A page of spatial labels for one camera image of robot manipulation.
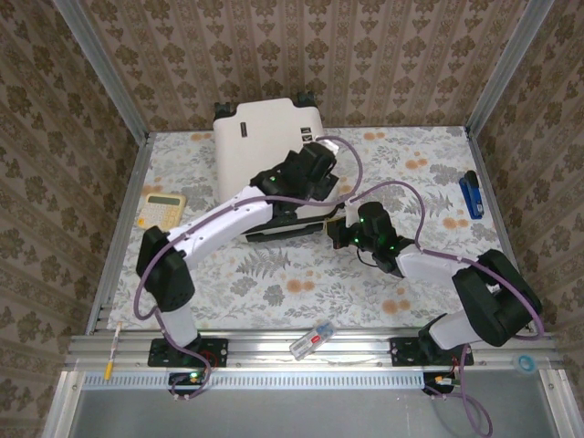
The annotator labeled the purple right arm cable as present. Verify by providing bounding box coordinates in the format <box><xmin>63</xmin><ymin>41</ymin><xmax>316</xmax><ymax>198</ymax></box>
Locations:
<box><xmin>349</xmin><ymin>181</ymin><xmax>545</xmax><ymax>434</ymax></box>

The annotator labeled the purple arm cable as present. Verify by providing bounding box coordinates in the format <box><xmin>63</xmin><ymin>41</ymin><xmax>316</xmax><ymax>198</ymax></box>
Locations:
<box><xmin>134</xmin><ymin>135</ymin><xmax>365</xmax><ymax>402</ymax></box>
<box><xmin>349</xmin><ymin>181</ymin><xmax>545</xmax><ymax>434</ymax></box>

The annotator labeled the blue stapler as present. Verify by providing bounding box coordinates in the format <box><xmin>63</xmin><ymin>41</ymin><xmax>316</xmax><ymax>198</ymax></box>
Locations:
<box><xmin>458</xmin><ymin>170</ymin><xmax>485</xmax><ymax>220</ymax></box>

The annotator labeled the slotted grey cable duct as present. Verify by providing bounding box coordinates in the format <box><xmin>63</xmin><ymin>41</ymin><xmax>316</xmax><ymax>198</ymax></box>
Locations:
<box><xmin>81</xmin><ymin>370</ymin><xmax>457</xmax><ymax>390</ymax></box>

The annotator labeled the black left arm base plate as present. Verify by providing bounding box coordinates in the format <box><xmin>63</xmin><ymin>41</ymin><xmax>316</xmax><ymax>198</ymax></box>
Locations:
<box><xmin>148</xmin><ymin>338</ymin><xmax>229</xmax><ymax>369</ymax></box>

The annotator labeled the aluminium frame post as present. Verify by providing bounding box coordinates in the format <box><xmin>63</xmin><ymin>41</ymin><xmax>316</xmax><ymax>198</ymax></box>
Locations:
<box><xmin>49</xmin><ymin>0</ymin><xmax>151</xmax><ymax>141</ymax></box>
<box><xmin>464</xmin><ymin>0</ymin><xmax>556</xmax><ymax>136</ymax></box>

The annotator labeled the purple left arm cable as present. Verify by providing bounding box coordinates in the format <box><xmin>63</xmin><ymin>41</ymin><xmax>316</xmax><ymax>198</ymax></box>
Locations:
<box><xmin>134</xmin><ymin>135</ymin><xmax>365</xmax><ymax>402</ymax></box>

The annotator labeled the white pen with yellow tip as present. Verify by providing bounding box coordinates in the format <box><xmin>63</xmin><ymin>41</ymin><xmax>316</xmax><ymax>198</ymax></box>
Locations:
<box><xmin>103</xmin><ymin>321</ymin><xmax>124</xmax><ymax>381</ymax></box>

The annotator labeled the grey metal panel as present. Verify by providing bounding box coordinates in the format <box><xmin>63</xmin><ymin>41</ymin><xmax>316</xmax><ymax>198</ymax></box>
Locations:
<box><xmin>43</xmin><ymin>371</ymin><xmax>584</xmax><ymax>438</ymax></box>

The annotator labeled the black controller board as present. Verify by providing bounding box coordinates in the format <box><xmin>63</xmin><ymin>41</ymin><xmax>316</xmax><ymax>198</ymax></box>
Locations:
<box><xmin>168</xmin><ymin>371</ymin><xmax>205</xmax><ymax>396</ymax></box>
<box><xmin>422</xmin><ymin>371</ymin><xmax>458</xmax><ymax>396</ymax></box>

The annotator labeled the clear plastic case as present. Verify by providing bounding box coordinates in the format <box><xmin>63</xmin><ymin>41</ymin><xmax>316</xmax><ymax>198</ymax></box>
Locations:
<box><xmin>290</xmin><ymin>318</ymin><xmax>338</xmax><ymax>363</ymax></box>

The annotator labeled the floral tablecloth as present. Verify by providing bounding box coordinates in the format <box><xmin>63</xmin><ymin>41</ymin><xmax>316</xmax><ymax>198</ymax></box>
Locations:
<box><xmin>107</xmin><ymin>125</ymin><xmax>530</xmax><ymax>330</ymax></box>

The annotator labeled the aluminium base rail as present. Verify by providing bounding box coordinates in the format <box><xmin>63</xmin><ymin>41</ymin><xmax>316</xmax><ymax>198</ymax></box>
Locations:
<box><xmin>63</xmin><ymin>330</ymin><xmax>567</xmax><ymax>373</ymax></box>

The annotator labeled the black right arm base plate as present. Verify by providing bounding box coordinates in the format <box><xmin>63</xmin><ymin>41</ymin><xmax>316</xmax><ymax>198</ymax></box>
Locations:
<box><xmin>389</xmin><ymin>336</ymin><xmax>475</xmax><ymax>367</ymax></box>

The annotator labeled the yellow calculator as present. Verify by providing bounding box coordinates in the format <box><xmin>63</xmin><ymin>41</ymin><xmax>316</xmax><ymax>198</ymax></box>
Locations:
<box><xmin>138</xmin><ymin>192</ymin><xmax>188</xmax><ymax>229</ymax></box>

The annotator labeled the white hard-shell suitcase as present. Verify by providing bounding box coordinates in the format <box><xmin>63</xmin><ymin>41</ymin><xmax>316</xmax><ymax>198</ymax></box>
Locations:
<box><xmin>213</xmin><ymin>90</ymin><xmax>348</xmax><ymax>245</ymax></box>

